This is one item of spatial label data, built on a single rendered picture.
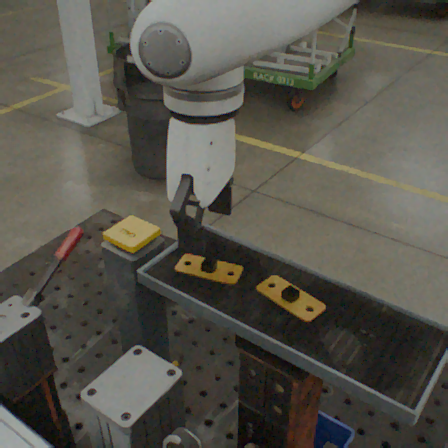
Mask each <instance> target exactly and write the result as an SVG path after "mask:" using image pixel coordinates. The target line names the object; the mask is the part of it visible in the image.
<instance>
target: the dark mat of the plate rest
mask: <svg viewBox="0 0 448 448"><path fill-rule="evenodd" d="M204 247H205V253H204V255H203V256H200V257H204V258H209V259H213V260H217V261H222V262H226V263H230V264H235V265H239V266H242V267H243V271H242V273H241V275H240V277H239V279H238V280H237V282H236V284H235V285H227V284H222V283H218V282H214V281H210V280H206V279H202V278H198V277H194V276H190V275H186V274H181V273H177V272H175V270H174V268H175V266H176V265H177V263H178V262H179V261H180V259H181V258H182V256H183V255H184V254H188V253H183V252H180V251H179V250H178V247H177V248H176V249H175V250H173V251H172V252H171V253H169V254H168V255H167V256H165V257H164V258H163V259H161V260H160V261H159V262H157V263H156V264H155V265H153V267H152V268H150V269H149V270H147V271H146V272H145V273H146V274H148V275H150V276H152V277H154V278H155V279H157V280H158V281H160V282H162V283H164V284H166V285H168V286H170V287H172V288H174V289H176V290H178V291H180V292H182V293H184V294H186V295H188V296H190V297H192V298H194V299H196V300H197V301H199V302H201V303H203V304H205V305H207V306H209V307H211V308H213V309H215V310H217V311H219V312H221V313H223V314H225V315H227V316H229V317H231V318H233V319H234V320H236V321H238V322H240V323H242V324H244V325H246V326H248V327H250V328H252V329H254V330H256V331H258V332H260V333H262V334H264V335H266V336H268V337H270V338H272V339H273V340H275V341H277V342H279V343H281V344H283V345H285V346H287V347H289V348H291V349H293V350H294V349H295V350H297V351H299V352H301V353H303V354H305V355H307V356H309V357H311V358H312V359H314V360H316V361H318V362H320V363H322V364H324V365H326V366H328V367H330V368H332V369H334V370H336V371H338V372H340V373H342V374H344V375H346V376H348V377H349V378H351V379H353V380H355V381H356V382H358V383H360V384H362V385H364V386H366V387H368V388H370V389H372V390H374V391H376V392H378V393H380V394H382V395H384V396H386V397H387V398H389V399H391V400H393V401H397V402H399V403H401V404H403V405H405V406H407V407H409V408H411V409H413V410H415V409H416V408H417V406H418V404H419V402H420V400H421V398H422V396H423V394H424V392H425V390H426V389H427V387H428V386H429V384H430V382H431V380H432V378H433V376H434V374H435V371H436V368H437V366H438V364H439V362H440V361H441V359H442V357H443V355H444V353H445V351H446V349H447V347H448V333H447V332H445V331H443V330H441V329H438V328H436V327H434V326H431V325H429V324H427V323H424V322H422V321H420V320H418V319H415V318H413V317H411V316H408V315H406V314H404V313H402V314H401V313H399V312H397V311H394V310H392V309H390V308H387V307H385V306H383V305H381V304H379V303H376V302H374V301H372V300H369V299H367V298H365V297H362V296H360V295H357V294H355V293H353V292H350V291H348V290H346V289H343V288H341V287H339V286H336V285H334V284H332V283H329V282H327V281H325V280H323V279H320V278H318V277H316V276H313V275H311V274H308V273H306V272H304V271H301V270H299V269H297V268H294V267H292V266H290V265H287V264H285V263H283V262H280V261H278V260H276V259H273V258H271V257H269V256H266V255H264V254H262V253H259V252H257V251H255V250H252V249H250V248H248V247H245V246H243V245H241V244H238V243H236V242H234V241H231V240H229V239H227V238H224V237H222V236H220V235H217V234H215V233H213V232H210V231H208V230H205V229H204ZM273 275H276V276H278V277H280V278H282V279H283V280H285V281H287V282H288V283H290V284H292V285H293V286H295V287H297V288H298V289H300V290H301V291H303V292H305V293H306V294H308V295H310V296H311V297H313V298H315V299H316V300H318V301H320V302H321V303H323V304H324V305H325V306H326V308H325V311H323V312H322V313H321V314H320V315H318V316H317V317H316V318H314V319H313V320H312V321H311V322H309V323H306V322H303V321H302V320H300V319H299V318H297V317H295V316H294V315H292V314H291V313H289V312H288V311H286V310H285V309H283V308H282V307H280V306H279V305H277V304H276V303H274V302H272V301H271V300H269V299H268V298H266V297H265V296H263V295H262V294H260V293H259V292H257V291H256V286H257V285H259V284H260V283H262V282H263V281H265V280H266V279H268V278H269V277H271V276H273Z"/></svg>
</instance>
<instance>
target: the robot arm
mask: <svg viewBox="0 0 448 448"><path fill-rule="evenodd" d="M358 1H359V0H154V1H152V2H151V3H150V4H149V5H148V6H147V7H145V8H144V9H143V10H142V11H141V13H140V14H139V15H138V17H137V19H136V21H135V23H134V26H133V28H132V32H131V37H130V49H131V53H132V57H133V60H134V61H135V63H136V65H137V66H138V68H139V69H140V71H141V72H142V73H143V74H144V75H145V76H146V77H147V78H148V79H150V80H152V81H153V82H155V83H158V84H160V85H163V89H164V103H165V105H166V107H168V108H169V113H170V115H171V116H172V119H171V120H170V127H169V136H168V147H167V159H166V171H167V196H168V199H169V201H171V204H170V207H169V214H170V216H171V217H172V221H173V223H174V225H175V226H177V243H178V250H179V251H180V252H183V253H188V254H192V255H196V256H203V255H204V253H205V247H204V226H201V221H202V216H203V212H204V207H206V206H208V211H210V212H214V213H219V214H224V215H230V214H231V213H232V187H228V185H229V186H231V185H232V182H233V177H232V173H233V170H234V164H235V125H234V117H236V115H237V114H238V112H239V107H240V106H241V105H242V103H243V93H244V86H243V74H244V65H245V64H248V63H250V62H252V61H255V60H257V59H259V58H261V57H264V56H266V55H268V54H270V53H272V52H274V51H276V50H278V49H280V48H284V47H286V46H288V45H290V44H292V43H294V42H296V41H298V40H300V39H301V38H303V37H305V36H307V35H308V34H310V33H312V32H313V31H315V30H317V29H318V28H320V27H322V26H323V25H325V23H327V22H328V21H330V20H331V19H333V18H334V17H336V16H337V15H339V14H340V13H342V12H343V11H344V10H347V9H348V8H350V7H351V6H352V5H354V4H355V3H356V2H358ZM190 194H191V195H196V198H197V199H198V200H199V201H194V200H189V196H190ZM186 205H189V206H194V207H197V208H196V212H195V217H194V218H193V217H191V216H190V215H187V214H186V210H185V208H186Z"/></svg>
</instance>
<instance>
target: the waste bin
mask: <svg viewBox="0 0 448 448"><path fill-rule="evenodd" d="M112 56H113V84H114V87H116V92H117V101H118V110H119V111H126V114H127V123H128V130H129V136H130V142H131V148H132V154H133V160H134V166H135V168H136V169H137V171H138V172H140V173H141V174H143V175H145V176H148V177H152V178H167V171H166V159H167V147H168V136H169V127H170V120H171V119H172V116H171V115H170V113H169V108H168V107H166V105H165V103H164V89H163V85H160V84H158V83H155V82H153V81H152V80H150V79H148V78H147V77H146V76H145V75H144V74H143V73H142V72H141V71H140V69H139V68H138V66H137V65H136V63H135V61H134V60H133V57H132V53H131V49H130V43H126V44H123V45H121V46H119V47H117V48H116V49H115V50H114V51H113V54H112Z"/></svg>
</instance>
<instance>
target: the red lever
mask: <svg viewBox="0 0 448 448"><path fill-rule="evenodd" d="M83 235H84V233H83V229H82V228H80V227H78V226H77V227H76V228H75V227H73V228H72V229H71V231H70V232H69V234H68V235H67V237H66V238H65V240H64V241H63V243H62V244H61V246H60V247H59V248H58V250H57V251H56V253H55V254H54V255H55V256H56V257H55V259H54V260H53V263H52V265H51V267H50V268H49V269H48V271H47V272H46V274H45V275H44V277H43V278H42V280H41V281H40V283H39V284H38V285H37V287H36V288H35V290H34V289H32V288H31V289H29V290H28V292H27V293H26V294H25V295H24V297H23V298H22V300H21V302H22V303H23V304H25V305H26V306H28V307H30V306H36V307H38V305H39V304H40V302H41V301H42V299H44V295H42V292H43V291H44V289H45V288H46V286H47V285H48V283H49V282H50V280H51V279H52V277H53V276H54V274H55V272H56V270H57V269H58V267H59V266H60V264H61V263H62V261H64V262H65V261H66V260H67V259H68V257H69V256H70V254H71V253H72V251H73V250H74V248H75V247H76V245H77V244H78V242H79V241H80V239H81V238H82V236H83Z"/></svg>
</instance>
